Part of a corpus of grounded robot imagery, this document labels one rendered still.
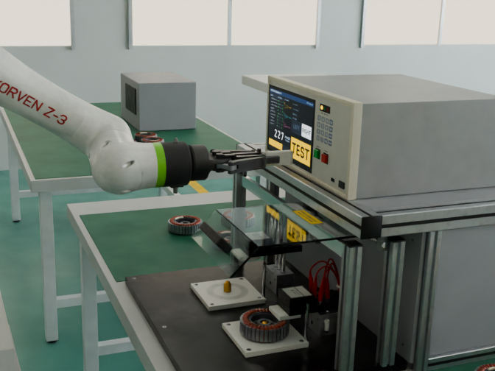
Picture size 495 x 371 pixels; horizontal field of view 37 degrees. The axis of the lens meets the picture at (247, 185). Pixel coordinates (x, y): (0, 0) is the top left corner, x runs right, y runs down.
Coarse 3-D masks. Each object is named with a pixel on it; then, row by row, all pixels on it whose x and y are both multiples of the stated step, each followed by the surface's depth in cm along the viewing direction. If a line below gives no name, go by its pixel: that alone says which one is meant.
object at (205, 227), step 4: (204, 224) 152; (200, 228) 152; (204, 228) 150; (208, 228) 149; (212, 228) 149; (204, 232) 150; (208, 232) 148; (212, 232) 147; (216, 232) 146; (208, 236) 147; (212, 236) 146; (216, 236) 145; (220, 236) 144; (212, 240) 145; (216, 240) 144; (220, 240) 143; (224, 240) 143; (216, 244) 143; (220, 244) 143; (224, 244) 144; (228, 244) 144; (220, 248) 144; (224, 248) 144; (228, 248) 144
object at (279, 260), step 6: (282, 246) 188; (288, 246) 188; (294, 246) 188; (300, 246) 188; (258, 252) 184; (264, 252) 185; (270, 252) 186; (276, 252) 186; (282, 252) 187; (288, 252) 188; (252, 258) 185; (258, 258) 185; (276, 258) 193; (282, 258) 189; (276, 264) 193; (282, 264) 189; (282, 270) 189
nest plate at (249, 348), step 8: (224, 328) 169; (232, 328) 168; (232, 336) 164; (240, 336) 164; (288, 336) 165; (296, 336) 165; (240, 344) 160; (248, 344) 160; (256, 344) 161; (264, 344) 161; (272, 344) 161; (280, 344) 161; (288, 344) 161; (296, 344) 161; (304, 344) 162; (248, 352) 157; (256, 352) 158; (264, 352) 159; (272, 352) 159
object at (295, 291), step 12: (288, 288) 169; (300, 288) 169; (288, 300) 164; (300, 300) 164; (312, 300) 165; (324, 300) 168; (336, 300) 168; (276, 312) 165; (288, 312) 164; (300, 312) 164; (312, 312) 166
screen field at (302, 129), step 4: (292, 120) 174; (292, 124) 174; (296, 124) 172; (300, 124) 171; (304, 124) 168; (292, 128) 174; (296, 128) 173; (300, 128) 171; (304, 128) 169; (308, 128) 167; (296, 132) 173; (300, 132) 171; (304, 132) 169; (308, 132) 167; (304, 136) 169; (308, 136) 167
